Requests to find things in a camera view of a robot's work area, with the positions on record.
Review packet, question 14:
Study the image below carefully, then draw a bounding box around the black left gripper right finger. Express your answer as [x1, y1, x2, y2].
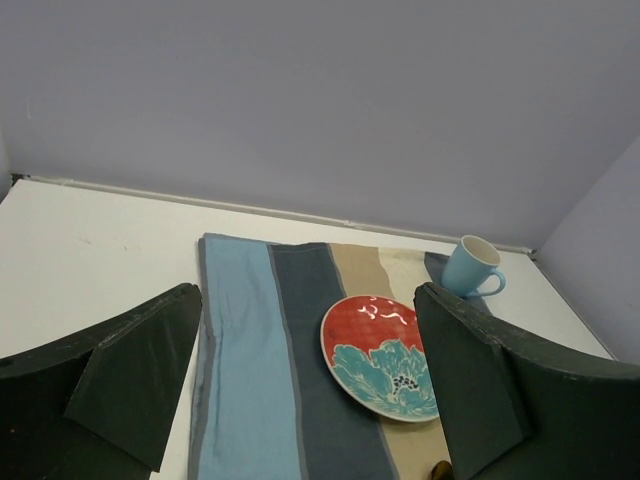
[414, 282, 639, 479]

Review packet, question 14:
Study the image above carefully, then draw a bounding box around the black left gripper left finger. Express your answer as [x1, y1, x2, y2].
[1, 283, 202, 479]

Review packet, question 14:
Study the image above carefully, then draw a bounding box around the gold spoon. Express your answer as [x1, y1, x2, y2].
[429, 460, 454, 480]

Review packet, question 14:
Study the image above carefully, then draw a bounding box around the blue white mug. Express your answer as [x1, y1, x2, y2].
[440, 235, 507, 298]

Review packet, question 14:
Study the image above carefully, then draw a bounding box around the red floral plate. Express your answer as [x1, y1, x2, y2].
[320, 295, 439, 423]

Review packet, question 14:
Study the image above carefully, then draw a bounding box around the striped blue beige cloth placemat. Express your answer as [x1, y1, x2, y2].
[189, 234, 449, 479]

